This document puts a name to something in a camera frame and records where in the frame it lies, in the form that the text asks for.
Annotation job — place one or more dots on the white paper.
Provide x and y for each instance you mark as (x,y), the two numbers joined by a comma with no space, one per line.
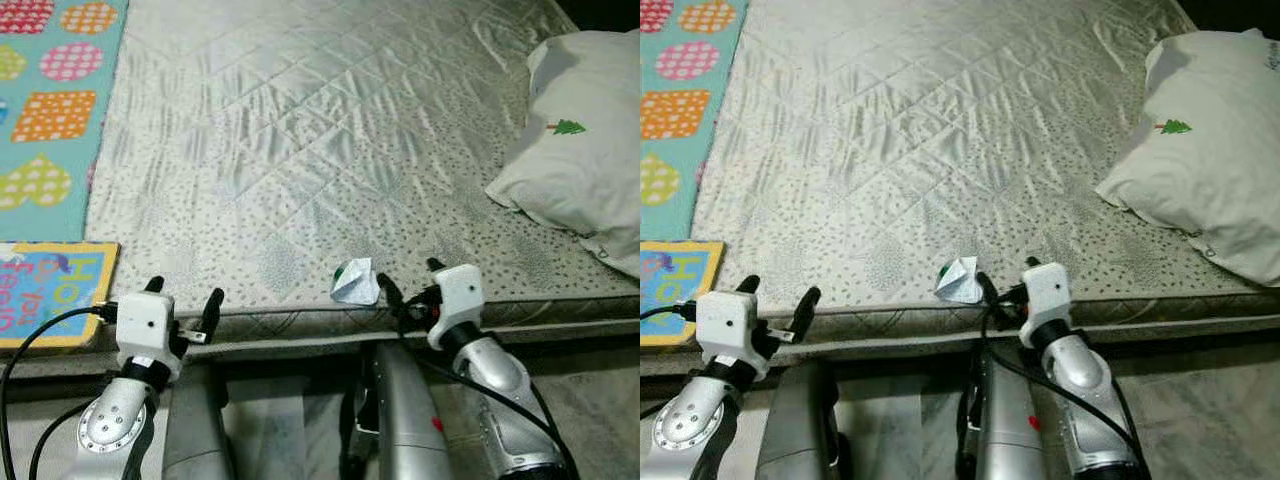
(355,285)
(960,283)

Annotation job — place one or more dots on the yellow bordered children's book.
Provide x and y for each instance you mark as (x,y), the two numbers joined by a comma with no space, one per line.
(50,290)
(680,290)

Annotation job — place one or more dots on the cream pillow with tree print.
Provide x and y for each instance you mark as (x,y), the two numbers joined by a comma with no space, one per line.
(580,190)
(1200,190)

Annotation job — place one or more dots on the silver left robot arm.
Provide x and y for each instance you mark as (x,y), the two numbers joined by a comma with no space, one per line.
(105,430)
(690,430)

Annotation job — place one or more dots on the grey left robot leg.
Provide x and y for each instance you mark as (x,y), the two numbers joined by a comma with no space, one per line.
(800,430)
(195,430)

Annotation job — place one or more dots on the grey robot leg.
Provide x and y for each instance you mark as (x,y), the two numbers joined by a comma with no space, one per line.
(400,420)
(800,430)
(195,430)
(1005,420)

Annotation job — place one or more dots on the grey right robot leg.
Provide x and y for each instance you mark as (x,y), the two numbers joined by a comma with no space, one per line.
(400,420)
(1005,420)

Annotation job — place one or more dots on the grey quilted mattress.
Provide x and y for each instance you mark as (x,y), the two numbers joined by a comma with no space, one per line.
(900,150)
(300,150)

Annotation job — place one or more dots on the teal blanket with coloured shapes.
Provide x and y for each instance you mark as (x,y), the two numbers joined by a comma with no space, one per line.
(730,100)
(108,100)

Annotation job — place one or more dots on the black tufted headboard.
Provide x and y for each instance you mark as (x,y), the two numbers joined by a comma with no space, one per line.
(1230,15)
(600,12)

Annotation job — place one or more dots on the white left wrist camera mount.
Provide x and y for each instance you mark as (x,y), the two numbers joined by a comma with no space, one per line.
(725,320)
(145,322)

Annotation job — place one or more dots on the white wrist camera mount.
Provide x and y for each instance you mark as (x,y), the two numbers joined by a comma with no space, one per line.
(725,320)
(460,300)
(1047,298)
(145,322)

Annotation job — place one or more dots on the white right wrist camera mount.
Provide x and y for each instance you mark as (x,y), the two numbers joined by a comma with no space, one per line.
(460,300)
(1047,298)

